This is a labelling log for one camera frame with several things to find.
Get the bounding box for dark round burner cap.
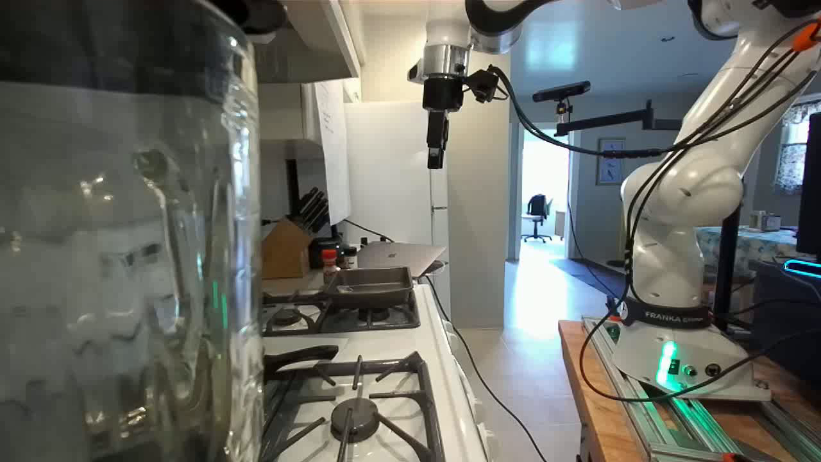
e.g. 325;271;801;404
329;395;381;442

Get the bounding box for black monitor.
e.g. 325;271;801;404
793;109;821;259

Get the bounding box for grey closed laptop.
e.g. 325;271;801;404
354;239;449;281

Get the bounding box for red capped spice jar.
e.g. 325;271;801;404
318;245;343;290

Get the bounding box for dark metal baking pan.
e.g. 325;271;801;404
318;263;416;312

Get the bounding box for black office chair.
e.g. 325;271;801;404
521;191;554;245

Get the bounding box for white range hood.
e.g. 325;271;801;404
253;0;370;87

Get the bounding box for black cable on floor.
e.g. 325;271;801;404
420;273;548;462

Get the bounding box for black cast iron stove grate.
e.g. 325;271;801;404
259;348;449;462
259;286;423;339

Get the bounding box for black knife handles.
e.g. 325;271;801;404
293;185;334;236

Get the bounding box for black camera on boom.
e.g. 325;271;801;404
531;80;592;118

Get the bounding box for white gas stove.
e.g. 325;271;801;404
255;277;494;462

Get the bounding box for white refrigerator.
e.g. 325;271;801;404
343;99;453;327

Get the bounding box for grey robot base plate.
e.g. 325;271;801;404
592;316;776;404

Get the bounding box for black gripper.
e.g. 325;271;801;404
420;73;470;171

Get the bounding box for wooden table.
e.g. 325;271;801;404
556;317;821;462

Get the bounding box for framed wall picture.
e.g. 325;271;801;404
592;135;627;186

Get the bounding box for black stand pole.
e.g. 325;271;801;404
711;202;744;326

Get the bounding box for clear glass blender jar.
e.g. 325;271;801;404
0;0;266;462

